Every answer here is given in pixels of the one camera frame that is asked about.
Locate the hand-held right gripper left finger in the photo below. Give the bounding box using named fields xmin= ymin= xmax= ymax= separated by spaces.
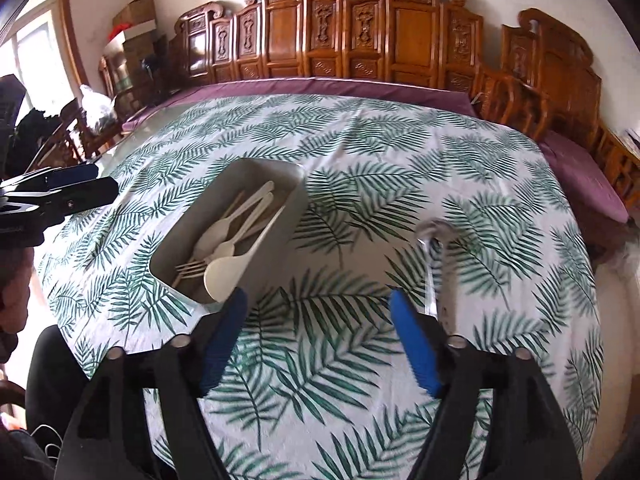
xmin=54 ymin=287 xmax=249 ymax=480

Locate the long purple bench cushion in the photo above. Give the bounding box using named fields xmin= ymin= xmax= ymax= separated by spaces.
xmin=121 ymin=77 xmax=478 ymax=133

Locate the leaf-print tablecloth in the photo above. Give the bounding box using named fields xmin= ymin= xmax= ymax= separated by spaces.
xmin=35 ymin=92 xmax=606 ymax=480

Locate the white cable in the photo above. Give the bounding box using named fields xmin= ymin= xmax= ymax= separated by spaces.
xmin=29 ymin=422 xmax=64 ymax=462

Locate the black bag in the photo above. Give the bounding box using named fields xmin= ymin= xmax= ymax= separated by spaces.
xmin=14 ymin=107 xmax=67 ymax=171

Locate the wooden chopstick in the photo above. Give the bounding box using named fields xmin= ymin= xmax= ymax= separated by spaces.
xmin=175 ymin=190 xmax=247 ymax=276

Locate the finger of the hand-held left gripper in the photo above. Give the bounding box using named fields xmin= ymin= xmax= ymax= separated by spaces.
xmin=0 ymin=162 xmax=100 ymax=199
xmin=0 ymin=176 xmax=120 ymax=227

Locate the person's black clothing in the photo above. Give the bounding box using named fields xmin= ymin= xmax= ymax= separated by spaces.
xmin=25 ymin=324 xmax=166 ymax=480

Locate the person's left hand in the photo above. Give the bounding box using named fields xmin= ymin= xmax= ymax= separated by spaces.
xmin=0 ymin=248 xmax=35 ymax=335

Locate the cardboard box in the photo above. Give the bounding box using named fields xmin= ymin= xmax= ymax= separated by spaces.
xmin=112 ymin=0 xmax=157 ymax=31
xmin=102 ymin=35 xmax=168 ymax=106

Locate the window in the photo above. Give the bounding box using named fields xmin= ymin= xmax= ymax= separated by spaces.
xmin=0 ymin=0 xmax=83 ymax=111

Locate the wooden armchair with purple cushion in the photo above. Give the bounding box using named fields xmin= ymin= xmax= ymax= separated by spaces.
xmin=500 ymin=7 xmax=640 ymax=221

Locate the clear plastic bag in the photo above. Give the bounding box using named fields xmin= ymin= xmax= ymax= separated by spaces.
xmin=79 ymin=84 xmax=123 ymax=132

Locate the long carved wooden bench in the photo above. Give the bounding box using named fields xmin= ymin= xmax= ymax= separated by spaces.
xmin=167 ymin=0 xmax=518 ymax=128

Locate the short purple bench cushion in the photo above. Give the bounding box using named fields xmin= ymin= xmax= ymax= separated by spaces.
xmin=537 ymin=129 xmax=632 ymax=226

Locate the wooden chair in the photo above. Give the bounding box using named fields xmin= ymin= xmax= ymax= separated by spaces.
xmin=54 ymin=97 xmax=127 ymax=162

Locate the small cream plastic spoon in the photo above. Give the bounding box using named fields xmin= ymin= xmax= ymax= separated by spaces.
xmin=196 ymin=181 xmax=276 ymax=257

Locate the white rectangular utensil container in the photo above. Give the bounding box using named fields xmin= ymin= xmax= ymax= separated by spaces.
xmin=149 ymin=157 xmax=307 ymax=306

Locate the cream plastic fork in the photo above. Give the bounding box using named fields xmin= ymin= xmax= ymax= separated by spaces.
xmin=174 ymin=232 xmax=236 ymax=282

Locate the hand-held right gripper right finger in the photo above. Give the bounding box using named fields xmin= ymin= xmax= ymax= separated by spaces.
xmin=389 ymin=288 xmax=583 ymax=480

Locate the large cream rice spoon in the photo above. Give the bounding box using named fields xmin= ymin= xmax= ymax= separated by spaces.
xmin=204 ymin=195 xmax=276 ymax=304

